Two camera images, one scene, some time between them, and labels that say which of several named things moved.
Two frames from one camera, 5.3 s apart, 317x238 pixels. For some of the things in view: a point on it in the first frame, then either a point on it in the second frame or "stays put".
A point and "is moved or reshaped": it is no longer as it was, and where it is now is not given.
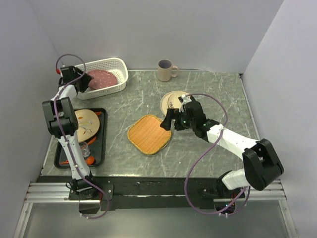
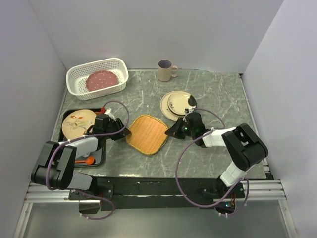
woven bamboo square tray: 147,135 is moved or reshaped
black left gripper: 86,79 → 118,123
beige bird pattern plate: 88,124 stays put
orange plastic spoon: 89,161 stays put
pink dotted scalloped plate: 102,78 stays put
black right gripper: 171,115 → 175,130
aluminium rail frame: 48,193 stays put
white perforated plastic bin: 118,66 stays put
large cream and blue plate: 165,100 stays put
